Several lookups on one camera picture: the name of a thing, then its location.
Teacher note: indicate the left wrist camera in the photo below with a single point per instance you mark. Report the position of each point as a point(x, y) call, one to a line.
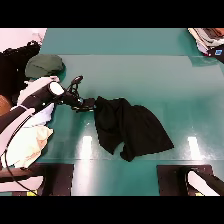
point(77, 81)

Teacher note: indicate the dark green garment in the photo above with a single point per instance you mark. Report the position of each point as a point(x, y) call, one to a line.
point(43, 65)

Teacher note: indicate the white garment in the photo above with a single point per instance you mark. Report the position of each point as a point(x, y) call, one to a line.
point(45, 116)

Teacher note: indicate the black T-shirt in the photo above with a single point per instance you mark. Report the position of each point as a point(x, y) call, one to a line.
point(133, 128)

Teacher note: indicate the pale pink garment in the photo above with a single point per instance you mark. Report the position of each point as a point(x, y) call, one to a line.
point(35, 84)

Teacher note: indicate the heap of clothes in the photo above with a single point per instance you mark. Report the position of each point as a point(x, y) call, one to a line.
point(206, 37)

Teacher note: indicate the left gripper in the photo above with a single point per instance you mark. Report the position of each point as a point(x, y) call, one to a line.
point(80, 103)

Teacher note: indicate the cream garment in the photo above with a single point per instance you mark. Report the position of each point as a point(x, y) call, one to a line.
point(26, 143)

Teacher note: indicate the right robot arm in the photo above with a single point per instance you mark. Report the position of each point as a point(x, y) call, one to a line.
point(203, 183)

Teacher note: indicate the black garment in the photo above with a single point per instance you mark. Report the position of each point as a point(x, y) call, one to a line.
point(15, 66)

